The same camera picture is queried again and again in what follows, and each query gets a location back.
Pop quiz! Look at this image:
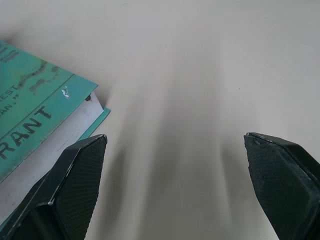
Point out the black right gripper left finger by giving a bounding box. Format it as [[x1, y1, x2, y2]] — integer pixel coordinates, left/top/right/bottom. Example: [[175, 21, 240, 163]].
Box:
[[0, 134, 108, 240]]

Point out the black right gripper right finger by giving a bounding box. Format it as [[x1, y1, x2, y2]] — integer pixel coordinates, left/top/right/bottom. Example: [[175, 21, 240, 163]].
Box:
[[243, 132, 320, 240]]

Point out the teal hardcover book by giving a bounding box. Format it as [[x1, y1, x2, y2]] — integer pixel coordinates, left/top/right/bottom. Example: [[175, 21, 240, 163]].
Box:
[[0, 40, 112, 223]]

